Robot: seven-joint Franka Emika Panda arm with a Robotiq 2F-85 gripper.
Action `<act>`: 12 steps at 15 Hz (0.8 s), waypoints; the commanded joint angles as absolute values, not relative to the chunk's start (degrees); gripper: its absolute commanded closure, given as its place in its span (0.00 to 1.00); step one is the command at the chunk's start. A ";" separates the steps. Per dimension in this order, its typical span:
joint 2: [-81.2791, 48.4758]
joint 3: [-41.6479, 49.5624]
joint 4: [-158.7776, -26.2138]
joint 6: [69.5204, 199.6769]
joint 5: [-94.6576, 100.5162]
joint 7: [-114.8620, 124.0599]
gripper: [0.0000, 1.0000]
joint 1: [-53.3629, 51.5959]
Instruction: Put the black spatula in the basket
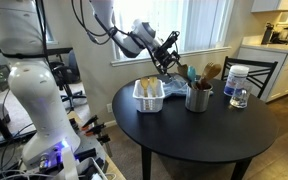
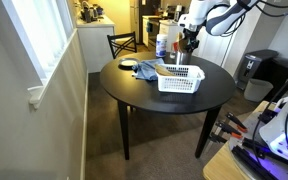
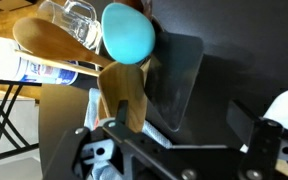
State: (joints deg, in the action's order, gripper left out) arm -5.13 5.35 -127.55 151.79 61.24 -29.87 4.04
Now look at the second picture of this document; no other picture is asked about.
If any wipes canister white blue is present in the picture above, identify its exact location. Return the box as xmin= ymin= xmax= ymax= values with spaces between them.
xmin=155 ymin=33 xmax=169 ymax=59

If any black dining chair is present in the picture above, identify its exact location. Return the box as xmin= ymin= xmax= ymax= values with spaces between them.
xmin=106 ymin=31 xmax=139 ymax=60

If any wooden flat spatula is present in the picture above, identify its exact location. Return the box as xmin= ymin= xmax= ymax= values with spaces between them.
xmin=176 ymin=31 xmax=186 ymax=52

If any black base cable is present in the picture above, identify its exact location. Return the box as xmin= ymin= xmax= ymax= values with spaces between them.
xmin=251 ymin=64 xmax=288 ymax=159

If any white kitchen counter cabinet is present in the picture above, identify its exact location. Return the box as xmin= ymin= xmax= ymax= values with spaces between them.
xmin=75 ymin=14 xmax=117 ymax=74

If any black coffee maker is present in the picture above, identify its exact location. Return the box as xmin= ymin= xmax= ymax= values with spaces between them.
xmin=79 ymin=0 xmax=98 ymax=23

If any white plastic basket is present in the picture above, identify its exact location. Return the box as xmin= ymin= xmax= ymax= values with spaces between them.
xmin=155 ymin=63 xmax=206 ymax=95

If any metal base plate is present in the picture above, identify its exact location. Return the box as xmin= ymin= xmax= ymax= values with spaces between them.
xmin=228 ymin=111 xmax=288 ymax=180

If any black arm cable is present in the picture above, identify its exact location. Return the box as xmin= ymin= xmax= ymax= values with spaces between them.
xmin=236 ymin=0 xmax=288 ymax=18

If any round black dining table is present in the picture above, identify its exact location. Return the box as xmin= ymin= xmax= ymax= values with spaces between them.
xmin=99 ymin=50 xmax=237 ymax=161

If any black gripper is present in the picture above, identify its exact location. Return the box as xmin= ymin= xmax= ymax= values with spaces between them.
xmin=182 ymin=28 xmax=201 ymax=55

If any black spatula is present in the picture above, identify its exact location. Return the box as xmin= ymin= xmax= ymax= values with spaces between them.
xmin=185 ymin=45 xmax=194 ymax=57

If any white waste bin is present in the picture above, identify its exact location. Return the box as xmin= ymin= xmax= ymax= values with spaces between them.
xmin=243 ymin=78 xmax=275 ymax=103

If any wooden spoon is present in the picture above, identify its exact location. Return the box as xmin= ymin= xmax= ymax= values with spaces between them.
xmin=155 ymin=64 xmax=177 ymax=77
xmin=154 ymin=63 xmax=168 ymax=74

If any wooden mounting board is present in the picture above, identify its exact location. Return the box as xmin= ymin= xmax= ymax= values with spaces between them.
xmin=202 ymin=99 xmax=288 ymax=180

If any window with white blinds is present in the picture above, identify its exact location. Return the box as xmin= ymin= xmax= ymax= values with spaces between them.
xmin=1 ymin=0 xmax=78 ymax=111

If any blue cloth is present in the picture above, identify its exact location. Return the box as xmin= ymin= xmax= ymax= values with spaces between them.
xmin=131 ymin=58 xmax=166 ymax=82

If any red spatula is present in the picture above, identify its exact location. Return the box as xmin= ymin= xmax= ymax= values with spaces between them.
xmin=172 ymin=41 xmax=180 ymax=54

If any black orange clamp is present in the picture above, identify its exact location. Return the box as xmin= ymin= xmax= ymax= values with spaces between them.
xmin=209 ymin=131 xmax=231 ymax=145
xmin=225 ymin=111 xmax=249 ymax=134
xmin=215 ymin=120 xmax=244 ymax=140

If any metal utensil holder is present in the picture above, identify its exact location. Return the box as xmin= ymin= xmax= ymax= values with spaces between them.
xmin=175 ymin=49 xmax=193 ymax=66

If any clear drinking glass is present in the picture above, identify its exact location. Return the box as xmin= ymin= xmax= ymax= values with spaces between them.
xmin=169 ymin=45 xmax=179 ymax=60

